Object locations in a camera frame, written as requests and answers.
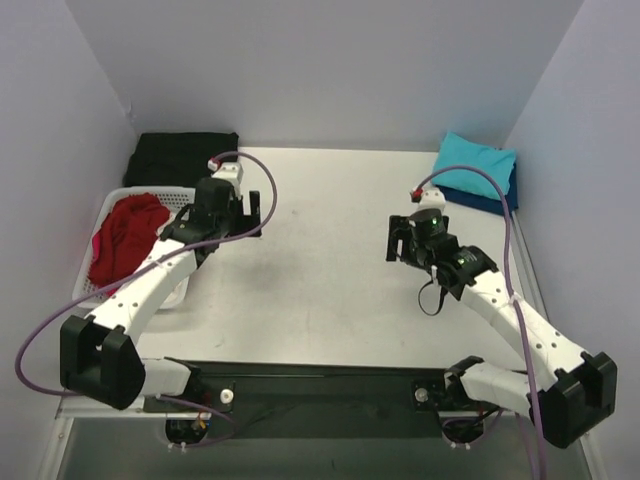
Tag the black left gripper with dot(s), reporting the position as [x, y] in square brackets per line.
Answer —
[247, 220]

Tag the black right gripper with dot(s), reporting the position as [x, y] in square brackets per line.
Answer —
[398, 239]

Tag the turquoise t-shirt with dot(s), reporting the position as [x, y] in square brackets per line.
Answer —
[457, 151]

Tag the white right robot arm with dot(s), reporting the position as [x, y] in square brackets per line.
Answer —
[474, 279]

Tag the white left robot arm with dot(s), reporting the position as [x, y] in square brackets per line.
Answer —
[99, 358]

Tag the black folded t-shirt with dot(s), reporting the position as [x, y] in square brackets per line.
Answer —
[175, 159]

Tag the folded navy blue t-shirt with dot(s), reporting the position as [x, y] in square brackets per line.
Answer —
[482, 197]

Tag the red t-shirt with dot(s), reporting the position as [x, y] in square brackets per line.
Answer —
[128, 234]

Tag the pink garment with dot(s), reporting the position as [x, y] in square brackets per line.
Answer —
[96, 244]

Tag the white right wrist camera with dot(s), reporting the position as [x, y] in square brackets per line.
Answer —
[428, 198]

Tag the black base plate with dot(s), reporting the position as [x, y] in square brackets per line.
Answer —
[263, 419]

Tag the aluminium frame rail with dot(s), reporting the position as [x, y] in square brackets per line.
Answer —
[100, 410]

